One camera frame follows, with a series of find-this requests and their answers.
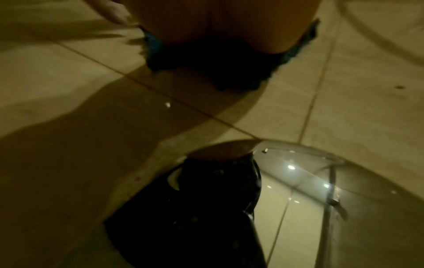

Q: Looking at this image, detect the person's right hand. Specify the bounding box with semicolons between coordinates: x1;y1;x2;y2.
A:
83;0;322;53

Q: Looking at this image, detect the dark teal scrubbing cloth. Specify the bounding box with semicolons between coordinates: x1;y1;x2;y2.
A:
138;18;322;92

